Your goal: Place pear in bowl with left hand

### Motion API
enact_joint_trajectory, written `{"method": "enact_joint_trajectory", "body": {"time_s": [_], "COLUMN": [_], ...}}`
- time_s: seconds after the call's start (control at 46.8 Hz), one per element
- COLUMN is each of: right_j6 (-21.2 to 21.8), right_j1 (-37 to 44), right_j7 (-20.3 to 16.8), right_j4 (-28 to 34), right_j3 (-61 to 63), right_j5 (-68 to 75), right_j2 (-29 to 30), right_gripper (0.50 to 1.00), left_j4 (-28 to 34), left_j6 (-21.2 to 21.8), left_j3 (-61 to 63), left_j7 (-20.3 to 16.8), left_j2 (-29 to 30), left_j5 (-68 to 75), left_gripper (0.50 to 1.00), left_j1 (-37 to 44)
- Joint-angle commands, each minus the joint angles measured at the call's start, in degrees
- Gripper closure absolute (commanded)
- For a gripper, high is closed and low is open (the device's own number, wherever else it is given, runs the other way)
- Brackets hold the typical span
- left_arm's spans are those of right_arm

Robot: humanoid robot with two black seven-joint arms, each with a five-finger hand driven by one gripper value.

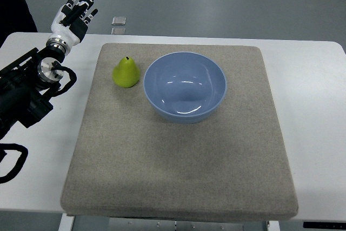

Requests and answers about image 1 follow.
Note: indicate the beige fabric mat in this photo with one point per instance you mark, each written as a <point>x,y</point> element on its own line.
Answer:
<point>130,162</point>

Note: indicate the lower metal floor plate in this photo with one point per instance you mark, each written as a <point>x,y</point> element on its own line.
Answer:
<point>118,31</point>

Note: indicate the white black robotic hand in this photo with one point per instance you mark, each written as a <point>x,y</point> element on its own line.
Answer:
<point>70,24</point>

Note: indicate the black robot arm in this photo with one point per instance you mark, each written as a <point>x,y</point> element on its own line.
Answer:
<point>28,84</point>

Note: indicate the white table frame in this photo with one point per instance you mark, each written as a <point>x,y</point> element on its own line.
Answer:
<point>106,223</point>

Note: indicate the blue bowl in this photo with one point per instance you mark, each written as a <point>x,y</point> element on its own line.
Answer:
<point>184,87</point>

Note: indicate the green pear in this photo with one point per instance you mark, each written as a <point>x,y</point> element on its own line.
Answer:
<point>126,73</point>

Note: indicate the dark object top left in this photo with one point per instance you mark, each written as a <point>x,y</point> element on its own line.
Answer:
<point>15,17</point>

